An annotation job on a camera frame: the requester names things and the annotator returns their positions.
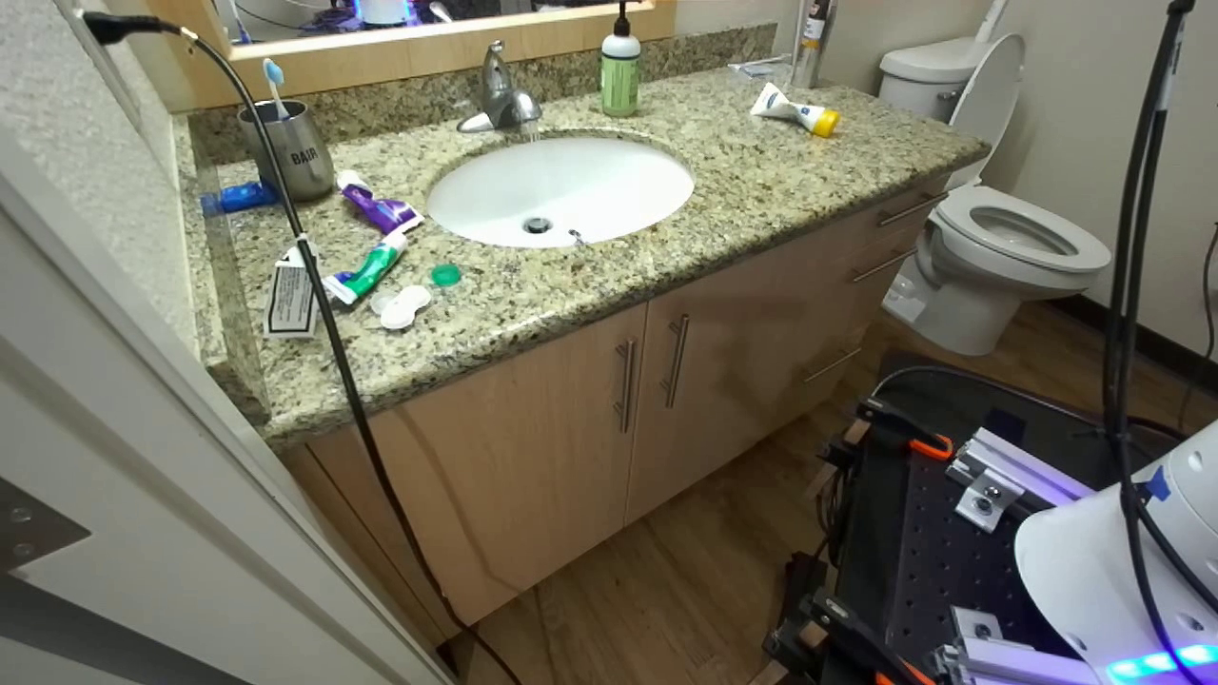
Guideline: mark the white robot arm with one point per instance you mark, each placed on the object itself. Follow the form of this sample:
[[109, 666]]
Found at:
[[1077, 574]]

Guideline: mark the white oval sink basin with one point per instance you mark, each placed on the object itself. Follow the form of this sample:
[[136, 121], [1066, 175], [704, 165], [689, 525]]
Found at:
[[558, 193]]

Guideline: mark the white toilet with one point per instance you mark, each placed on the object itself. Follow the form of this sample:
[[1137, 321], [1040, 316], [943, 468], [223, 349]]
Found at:
[[983, 253]]

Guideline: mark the blue white toothbrush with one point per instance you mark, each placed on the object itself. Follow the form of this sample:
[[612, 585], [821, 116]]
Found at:
[[277, 79]]

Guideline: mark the grey metal toothbrush cup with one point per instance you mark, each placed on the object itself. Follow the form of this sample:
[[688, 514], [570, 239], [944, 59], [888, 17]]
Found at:
[[288, 150]]

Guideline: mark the purple toothpaste tube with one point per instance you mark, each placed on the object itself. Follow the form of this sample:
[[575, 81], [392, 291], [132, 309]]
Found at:
[[384, 216]]

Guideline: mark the wooden vanity cabinet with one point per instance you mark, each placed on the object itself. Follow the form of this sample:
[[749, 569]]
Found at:
[[469, 495]]

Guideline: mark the green soap pump bottle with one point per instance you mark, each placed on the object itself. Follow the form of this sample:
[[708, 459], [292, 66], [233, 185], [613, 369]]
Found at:
[[617, 66]]

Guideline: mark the black robot cart table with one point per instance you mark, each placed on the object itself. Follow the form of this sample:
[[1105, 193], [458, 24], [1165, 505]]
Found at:
[[916, 575]]

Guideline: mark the white door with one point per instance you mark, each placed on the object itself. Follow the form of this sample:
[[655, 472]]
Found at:
[[193, 530]]

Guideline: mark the green round cap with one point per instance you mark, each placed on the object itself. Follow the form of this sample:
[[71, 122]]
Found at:
[[448, 277]]

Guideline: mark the white floss container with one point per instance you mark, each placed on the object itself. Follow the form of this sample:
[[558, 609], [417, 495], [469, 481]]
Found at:
[[400, 309]]

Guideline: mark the wood framed mirror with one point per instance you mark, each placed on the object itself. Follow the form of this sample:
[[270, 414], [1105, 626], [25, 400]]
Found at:
[[354, 59]]

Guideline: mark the blue flat object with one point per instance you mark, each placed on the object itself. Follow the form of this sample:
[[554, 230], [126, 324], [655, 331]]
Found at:
[[237, 201]]

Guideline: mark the green toothpaste tube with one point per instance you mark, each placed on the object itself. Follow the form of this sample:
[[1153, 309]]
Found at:
[[369, 270]]

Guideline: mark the white grey small tube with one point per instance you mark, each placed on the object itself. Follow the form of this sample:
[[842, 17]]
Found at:
[[292, 309]]

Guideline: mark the white tube yellow cap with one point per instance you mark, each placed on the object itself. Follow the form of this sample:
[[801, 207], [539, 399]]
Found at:
[[777, 109]]

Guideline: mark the chrome sink faucet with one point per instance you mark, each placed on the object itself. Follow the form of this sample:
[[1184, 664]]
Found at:
[[504, 99]]

